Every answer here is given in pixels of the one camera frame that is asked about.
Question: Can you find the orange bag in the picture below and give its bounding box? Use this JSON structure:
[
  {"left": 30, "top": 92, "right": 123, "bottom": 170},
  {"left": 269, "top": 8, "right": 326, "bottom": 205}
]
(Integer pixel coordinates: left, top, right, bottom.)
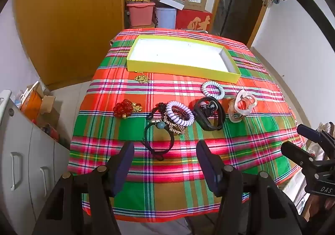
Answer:
[{"left": 20, "top": 90, "right": 44, "bottom": 120}]

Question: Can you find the dark plastic-wrapped panel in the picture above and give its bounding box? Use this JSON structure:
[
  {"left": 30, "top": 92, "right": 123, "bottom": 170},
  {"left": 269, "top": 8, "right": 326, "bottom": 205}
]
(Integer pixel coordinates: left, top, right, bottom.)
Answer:
[{"left": 212, "top": 0, "right": 271, "bottom": 44}]

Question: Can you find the small open cardboard box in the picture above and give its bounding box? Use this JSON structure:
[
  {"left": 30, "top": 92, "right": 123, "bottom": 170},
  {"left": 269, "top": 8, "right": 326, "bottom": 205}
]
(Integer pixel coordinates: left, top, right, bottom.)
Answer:
[{"left": 37, "top": 95, "right": 62, "bottom": 125}]

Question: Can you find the white striped box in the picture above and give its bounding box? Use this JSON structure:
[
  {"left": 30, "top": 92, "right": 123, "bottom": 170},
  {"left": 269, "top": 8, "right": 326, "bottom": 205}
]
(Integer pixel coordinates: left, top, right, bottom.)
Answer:
[{"left": 158, "top": 0, "right": 185, "bottom": 10}]

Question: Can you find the red container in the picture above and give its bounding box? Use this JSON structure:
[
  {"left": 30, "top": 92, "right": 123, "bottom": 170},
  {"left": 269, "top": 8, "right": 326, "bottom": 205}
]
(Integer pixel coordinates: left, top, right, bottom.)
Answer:
[{"left": 46, "top": 124, "right": 60, "bottom": 142}]

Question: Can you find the plaid tablecloth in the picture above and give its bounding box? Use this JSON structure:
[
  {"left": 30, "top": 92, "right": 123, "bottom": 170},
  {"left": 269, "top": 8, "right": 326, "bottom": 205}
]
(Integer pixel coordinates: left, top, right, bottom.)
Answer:
[{"left": 67, "top": 28, "right": 308, "bottom": 222}]

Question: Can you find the grey cabinet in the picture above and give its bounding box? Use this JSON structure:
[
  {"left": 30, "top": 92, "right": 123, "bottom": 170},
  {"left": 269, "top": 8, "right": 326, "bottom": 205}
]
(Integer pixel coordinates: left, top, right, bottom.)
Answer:
[{"left": 0, "top": 90, "right": 71, "bottom": 230}]

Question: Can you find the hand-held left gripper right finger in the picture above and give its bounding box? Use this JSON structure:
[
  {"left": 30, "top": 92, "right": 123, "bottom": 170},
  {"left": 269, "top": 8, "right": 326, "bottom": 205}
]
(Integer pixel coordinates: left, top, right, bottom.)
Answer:
[{"left": 196, "top": 141, "right": 307, "bottom": 235}]

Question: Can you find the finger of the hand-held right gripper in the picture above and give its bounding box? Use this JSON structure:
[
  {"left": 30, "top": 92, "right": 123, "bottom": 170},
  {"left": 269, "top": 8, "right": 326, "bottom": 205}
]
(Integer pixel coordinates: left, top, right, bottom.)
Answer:
[
  {"left": 297, "top": 123, "right": 329, "bottom": 146},
  {"left": 281, "top": 141, "right": 317, "bottom": 166}
]

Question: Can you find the black hair tie blue bead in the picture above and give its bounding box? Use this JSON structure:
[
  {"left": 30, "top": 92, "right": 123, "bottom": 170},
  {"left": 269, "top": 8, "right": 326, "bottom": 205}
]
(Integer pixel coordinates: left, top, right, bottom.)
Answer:
[{"left": 143, "top": 103, "right": 175, "bottom": 161}]

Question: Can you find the gold chain necklace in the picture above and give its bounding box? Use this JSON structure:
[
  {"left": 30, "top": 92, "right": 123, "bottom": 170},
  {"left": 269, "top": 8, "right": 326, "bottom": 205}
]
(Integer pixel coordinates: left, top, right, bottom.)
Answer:
[{"left": 134, "top": 71, "right": 151, "bottom": 84}]

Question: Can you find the red gift box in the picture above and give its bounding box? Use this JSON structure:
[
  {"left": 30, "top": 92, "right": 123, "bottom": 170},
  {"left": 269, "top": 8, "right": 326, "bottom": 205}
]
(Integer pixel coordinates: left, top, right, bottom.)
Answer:
[{"left": 175, "top": 9, "right": 213, "bottom": 31}]

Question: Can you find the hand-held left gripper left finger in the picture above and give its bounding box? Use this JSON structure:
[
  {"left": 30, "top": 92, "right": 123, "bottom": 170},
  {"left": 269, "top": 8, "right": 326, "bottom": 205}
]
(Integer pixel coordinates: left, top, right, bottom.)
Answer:
[{"left": 31, "top": 141, "right": 135, "bottom": 235}]

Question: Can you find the lilac spiral hair tie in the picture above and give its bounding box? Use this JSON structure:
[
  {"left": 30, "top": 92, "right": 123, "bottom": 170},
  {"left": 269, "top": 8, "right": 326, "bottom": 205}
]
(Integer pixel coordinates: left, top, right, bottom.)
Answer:
[{"left": 166, "top": 100, "right": 195, "bottom": 127}]

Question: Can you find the pink plastic bin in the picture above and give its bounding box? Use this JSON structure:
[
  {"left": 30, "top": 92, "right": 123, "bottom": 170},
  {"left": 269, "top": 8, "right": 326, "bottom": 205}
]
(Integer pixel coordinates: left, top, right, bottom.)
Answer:
[{"left": 126, "top": 1, "right": 155, "bottom": 28}]

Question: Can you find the translucent beige claw clip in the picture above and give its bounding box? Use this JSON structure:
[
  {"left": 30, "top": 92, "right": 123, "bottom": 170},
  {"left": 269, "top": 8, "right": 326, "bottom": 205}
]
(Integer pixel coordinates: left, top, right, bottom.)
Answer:
[{"left": 228, "top": 89, "right": 258, "bottom": 123}]

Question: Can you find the yellow shallow box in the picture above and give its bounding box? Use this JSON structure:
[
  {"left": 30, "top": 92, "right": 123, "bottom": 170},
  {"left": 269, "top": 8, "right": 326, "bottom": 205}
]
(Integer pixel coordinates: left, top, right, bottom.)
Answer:
[{"left": 127, "top": 35, "right": 241, "bottom": 84}]

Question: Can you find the white spiral hair tie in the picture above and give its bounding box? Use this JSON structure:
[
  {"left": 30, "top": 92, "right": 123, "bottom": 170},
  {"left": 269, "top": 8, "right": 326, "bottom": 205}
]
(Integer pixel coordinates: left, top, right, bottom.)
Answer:
[{"left": 201, "top": 80, "right": 226, "bottom": 99}]

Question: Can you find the wide black hair band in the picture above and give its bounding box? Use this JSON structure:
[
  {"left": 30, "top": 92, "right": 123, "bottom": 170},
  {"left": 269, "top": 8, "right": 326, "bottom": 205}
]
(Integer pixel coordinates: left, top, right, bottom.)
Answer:
[{"left": 194, "top": 97, "right": 225, "bottom": 131}]

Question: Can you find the red bead cluster ornament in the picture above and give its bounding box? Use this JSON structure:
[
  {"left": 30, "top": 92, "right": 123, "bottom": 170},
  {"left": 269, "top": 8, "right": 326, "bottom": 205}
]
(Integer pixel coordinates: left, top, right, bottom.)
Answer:
[{"left": 113, "top": 99, "right": 143, "bottom": 119}]

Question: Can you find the pale blue plastic bucket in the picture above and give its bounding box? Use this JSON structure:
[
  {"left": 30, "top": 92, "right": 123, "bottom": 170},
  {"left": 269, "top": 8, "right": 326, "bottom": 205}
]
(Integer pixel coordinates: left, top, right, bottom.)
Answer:
[{"left": 155, "top": 7, "right": 177, "bottom": 30}]

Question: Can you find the wooden door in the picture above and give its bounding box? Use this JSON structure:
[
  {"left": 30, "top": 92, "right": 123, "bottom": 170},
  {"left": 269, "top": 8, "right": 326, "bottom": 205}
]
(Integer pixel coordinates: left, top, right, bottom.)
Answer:
[{"left": 13, "top": 0, "right": 125, "bottom": 91}]

